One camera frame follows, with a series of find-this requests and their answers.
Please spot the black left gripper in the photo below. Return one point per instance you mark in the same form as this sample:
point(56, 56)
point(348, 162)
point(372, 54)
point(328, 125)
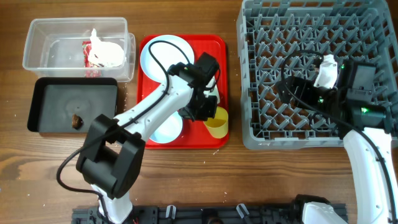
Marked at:
point(209, 112)

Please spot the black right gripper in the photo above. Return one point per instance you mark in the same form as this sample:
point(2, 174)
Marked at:
point(305, 86)

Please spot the yellow plastic cup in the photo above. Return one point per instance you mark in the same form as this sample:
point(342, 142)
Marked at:
point(218, 126)

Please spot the small light blue bowl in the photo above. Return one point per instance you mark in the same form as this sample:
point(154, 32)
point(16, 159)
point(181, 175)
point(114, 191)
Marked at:
point(169, 130)

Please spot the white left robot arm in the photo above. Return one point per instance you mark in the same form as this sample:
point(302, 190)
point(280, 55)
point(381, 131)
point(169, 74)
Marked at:
point(111, 157)

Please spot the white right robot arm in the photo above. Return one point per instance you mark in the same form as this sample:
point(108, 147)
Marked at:
point(366, 131)

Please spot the grey dishwasher rack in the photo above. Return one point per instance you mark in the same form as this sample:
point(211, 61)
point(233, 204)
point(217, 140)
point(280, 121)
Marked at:
point(268, 34)

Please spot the white plastic spoon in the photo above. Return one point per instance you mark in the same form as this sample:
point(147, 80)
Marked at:
point(213, 89)

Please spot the red serving tray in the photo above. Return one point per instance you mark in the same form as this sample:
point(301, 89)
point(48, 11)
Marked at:
point(194, 135)

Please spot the light blue plate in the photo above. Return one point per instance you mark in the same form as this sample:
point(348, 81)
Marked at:
point(166, 54)

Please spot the white crumpled plastic wrapper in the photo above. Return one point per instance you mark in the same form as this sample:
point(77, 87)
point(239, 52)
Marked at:
point(105, 54)

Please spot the red snack wrapper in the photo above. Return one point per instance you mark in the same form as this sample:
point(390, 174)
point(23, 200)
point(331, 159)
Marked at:
point(86, 45)

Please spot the brown food scrap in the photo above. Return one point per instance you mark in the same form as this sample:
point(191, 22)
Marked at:
point(77, 122)

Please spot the clear plastic bin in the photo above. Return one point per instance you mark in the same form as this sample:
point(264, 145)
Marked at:
point(54, 47)

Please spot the black plastic tray bin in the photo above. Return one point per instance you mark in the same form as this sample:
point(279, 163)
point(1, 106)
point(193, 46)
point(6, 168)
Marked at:
point(56, 100)

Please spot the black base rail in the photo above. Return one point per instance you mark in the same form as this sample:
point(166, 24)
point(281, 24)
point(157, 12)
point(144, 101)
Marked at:
point(146, 214)

